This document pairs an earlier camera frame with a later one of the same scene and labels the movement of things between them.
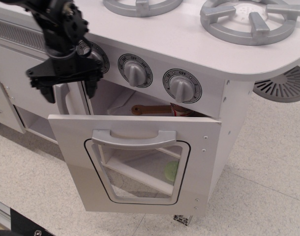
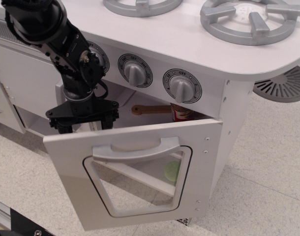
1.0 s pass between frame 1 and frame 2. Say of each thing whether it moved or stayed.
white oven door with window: moved
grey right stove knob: stayed
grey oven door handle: moved
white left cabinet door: stayed
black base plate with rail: stayed
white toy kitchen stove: stayed
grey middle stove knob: stayed
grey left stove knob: stayed
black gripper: moved
